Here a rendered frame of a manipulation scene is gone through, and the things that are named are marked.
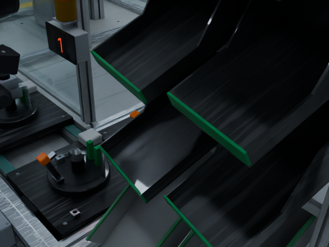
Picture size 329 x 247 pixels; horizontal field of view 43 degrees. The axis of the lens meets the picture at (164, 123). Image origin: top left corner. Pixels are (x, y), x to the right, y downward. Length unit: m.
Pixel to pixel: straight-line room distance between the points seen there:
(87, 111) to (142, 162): 0.53
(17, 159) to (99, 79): 0.57
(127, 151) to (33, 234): 0.31
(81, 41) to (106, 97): 0.52
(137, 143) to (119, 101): 0.79
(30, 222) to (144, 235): 0.27
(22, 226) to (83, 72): 0.41
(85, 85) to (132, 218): 0.45
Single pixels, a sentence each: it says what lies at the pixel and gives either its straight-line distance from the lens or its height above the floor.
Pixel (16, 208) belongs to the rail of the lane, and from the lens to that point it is 0.94.
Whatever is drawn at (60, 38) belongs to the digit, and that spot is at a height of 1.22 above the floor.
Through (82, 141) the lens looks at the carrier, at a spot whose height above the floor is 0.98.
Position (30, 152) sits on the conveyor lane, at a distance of 1.15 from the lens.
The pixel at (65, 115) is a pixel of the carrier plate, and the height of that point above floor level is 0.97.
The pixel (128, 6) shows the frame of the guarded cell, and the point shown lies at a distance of 2.32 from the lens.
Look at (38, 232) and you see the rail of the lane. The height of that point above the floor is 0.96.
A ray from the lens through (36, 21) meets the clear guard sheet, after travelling 1.24.
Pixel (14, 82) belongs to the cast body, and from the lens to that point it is 1.16.
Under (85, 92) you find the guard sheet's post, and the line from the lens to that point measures 1.10.
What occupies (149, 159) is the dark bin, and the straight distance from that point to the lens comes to 0.62.
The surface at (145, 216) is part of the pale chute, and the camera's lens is 0.74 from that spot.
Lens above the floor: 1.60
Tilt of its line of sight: 34 degrees down
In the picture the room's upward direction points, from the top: 2 degrees clockwise
